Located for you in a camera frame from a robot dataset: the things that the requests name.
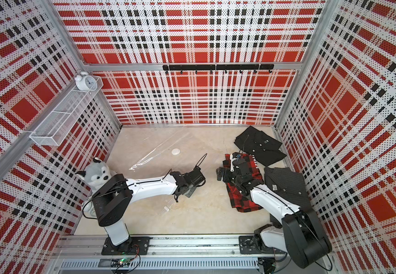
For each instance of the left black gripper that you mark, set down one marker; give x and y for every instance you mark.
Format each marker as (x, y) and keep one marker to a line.
(193, 189)

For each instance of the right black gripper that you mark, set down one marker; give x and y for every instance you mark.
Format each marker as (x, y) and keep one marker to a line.
(220, 173)

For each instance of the red black plaid shirt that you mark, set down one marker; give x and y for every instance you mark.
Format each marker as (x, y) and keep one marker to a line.
(241, 201)

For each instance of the clear plastic vacuum bag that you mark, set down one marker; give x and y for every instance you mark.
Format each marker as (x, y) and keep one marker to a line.
(147, 152)

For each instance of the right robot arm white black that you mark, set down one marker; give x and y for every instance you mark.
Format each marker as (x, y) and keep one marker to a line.
(294, 226)

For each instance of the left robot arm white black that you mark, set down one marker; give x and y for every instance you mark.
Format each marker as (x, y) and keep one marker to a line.
(112, 200)

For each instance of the black folded shirt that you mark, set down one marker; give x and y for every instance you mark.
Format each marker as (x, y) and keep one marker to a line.
(264, 148)

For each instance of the grey white husky plush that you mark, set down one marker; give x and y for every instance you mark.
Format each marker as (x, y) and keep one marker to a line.
(96, 174)

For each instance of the white alarm clock on shelf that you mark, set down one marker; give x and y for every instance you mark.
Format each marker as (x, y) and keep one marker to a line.
(85, 82)

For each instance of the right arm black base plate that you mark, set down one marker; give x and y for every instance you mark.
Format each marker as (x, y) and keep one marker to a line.
(249, 245)

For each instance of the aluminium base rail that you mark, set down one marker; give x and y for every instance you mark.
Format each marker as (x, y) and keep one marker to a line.
(176, 254)

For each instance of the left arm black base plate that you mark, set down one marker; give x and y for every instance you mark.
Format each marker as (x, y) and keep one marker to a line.
(139, 245)

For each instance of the black wall hook rail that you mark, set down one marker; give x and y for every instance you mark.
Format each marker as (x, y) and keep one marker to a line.
(218, 67)

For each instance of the white wire mesh shelf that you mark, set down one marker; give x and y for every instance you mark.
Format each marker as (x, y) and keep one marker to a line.
(54, 128)

